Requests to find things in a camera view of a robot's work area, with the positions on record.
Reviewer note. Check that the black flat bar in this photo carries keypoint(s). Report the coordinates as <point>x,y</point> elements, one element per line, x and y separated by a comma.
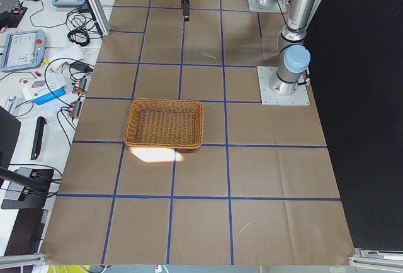
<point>38,136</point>

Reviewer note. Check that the white paper receipt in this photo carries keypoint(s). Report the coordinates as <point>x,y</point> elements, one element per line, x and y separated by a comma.
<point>68,54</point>

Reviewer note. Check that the brown wicker basket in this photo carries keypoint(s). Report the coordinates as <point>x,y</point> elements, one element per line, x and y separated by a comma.
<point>164,123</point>

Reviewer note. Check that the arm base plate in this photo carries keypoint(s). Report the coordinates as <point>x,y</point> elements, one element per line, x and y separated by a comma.
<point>274,92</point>
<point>267,6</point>

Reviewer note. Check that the blue white box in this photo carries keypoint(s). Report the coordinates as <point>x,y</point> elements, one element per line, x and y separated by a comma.
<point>44,89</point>

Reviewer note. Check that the aluminium frame post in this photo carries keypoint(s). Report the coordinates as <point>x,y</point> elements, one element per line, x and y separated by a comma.
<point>99,17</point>

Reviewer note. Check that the near blue teach pendant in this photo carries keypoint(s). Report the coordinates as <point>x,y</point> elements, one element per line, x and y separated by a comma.
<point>23,50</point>

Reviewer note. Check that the black monitor stand base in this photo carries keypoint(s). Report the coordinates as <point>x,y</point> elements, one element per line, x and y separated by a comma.
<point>28,187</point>

